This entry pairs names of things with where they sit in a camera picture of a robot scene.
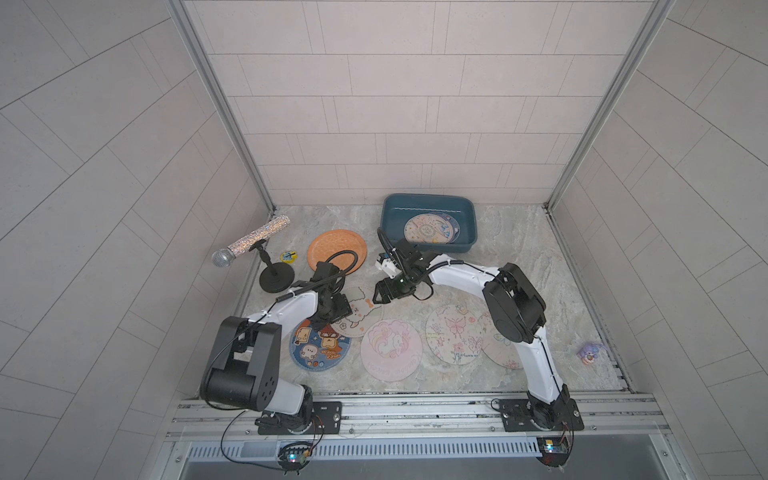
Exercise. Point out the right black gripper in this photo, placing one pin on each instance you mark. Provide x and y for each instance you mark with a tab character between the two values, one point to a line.
391	290

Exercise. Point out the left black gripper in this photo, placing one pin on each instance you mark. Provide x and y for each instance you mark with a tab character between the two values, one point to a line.
343	308

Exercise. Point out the pink flowers round coaster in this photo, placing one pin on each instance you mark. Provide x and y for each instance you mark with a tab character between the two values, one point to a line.
427	228

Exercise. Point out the teal plastic storage box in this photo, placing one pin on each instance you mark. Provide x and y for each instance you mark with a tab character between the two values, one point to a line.
400	207

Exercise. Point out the blue bears picnic coaster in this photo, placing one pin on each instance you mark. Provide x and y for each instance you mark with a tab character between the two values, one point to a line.
455	227

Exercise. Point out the white butterfly bow coaster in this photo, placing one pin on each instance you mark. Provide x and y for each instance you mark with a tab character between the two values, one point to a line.
456	335

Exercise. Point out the white alpaca coaster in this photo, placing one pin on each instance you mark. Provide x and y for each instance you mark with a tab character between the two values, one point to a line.
365	314

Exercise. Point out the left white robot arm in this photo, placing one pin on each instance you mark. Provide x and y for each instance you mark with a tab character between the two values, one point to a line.
243	369

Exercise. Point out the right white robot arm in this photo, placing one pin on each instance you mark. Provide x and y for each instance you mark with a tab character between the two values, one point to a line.
516	309

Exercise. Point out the orange round coaster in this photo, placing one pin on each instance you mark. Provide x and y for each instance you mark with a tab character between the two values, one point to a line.
334	241

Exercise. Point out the blue cartoon characters coaster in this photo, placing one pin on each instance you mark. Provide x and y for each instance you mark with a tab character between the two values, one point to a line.
318	350

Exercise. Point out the black microphone stand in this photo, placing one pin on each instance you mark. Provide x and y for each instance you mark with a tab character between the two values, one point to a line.
276	277

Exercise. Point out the yellow wooden toy block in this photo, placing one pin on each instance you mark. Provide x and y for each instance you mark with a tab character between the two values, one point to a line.
288	257

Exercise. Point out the pink unicorn coaster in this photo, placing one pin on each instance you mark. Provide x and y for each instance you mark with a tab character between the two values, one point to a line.
391	350

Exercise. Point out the glitter microphone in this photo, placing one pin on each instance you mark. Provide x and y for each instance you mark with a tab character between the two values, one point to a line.
225	256

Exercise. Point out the white blue butterfly coaster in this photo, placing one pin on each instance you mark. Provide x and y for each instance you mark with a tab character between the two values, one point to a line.
499	349

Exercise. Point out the left small circuit board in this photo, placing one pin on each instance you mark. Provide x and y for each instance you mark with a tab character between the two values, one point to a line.
295	456

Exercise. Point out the small circuit board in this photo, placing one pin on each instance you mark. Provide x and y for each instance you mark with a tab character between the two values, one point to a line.
555	452
295	456

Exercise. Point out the small purple toy figure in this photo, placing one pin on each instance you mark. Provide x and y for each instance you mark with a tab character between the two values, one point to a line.
590	352

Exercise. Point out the right small circuit board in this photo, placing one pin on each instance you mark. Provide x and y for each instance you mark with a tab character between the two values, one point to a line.
555	452

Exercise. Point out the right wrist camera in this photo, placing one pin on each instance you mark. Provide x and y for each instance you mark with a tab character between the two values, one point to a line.
386	264

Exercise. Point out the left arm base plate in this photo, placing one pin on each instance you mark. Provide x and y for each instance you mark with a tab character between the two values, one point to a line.
321	417

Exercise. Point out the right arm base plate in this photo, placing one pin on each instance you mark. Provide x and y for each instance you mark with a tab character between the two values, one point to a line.
531	415

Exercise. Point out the aluminium frame rail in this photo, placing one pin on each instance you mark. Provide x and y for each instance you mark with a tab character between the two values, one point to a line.
623	432

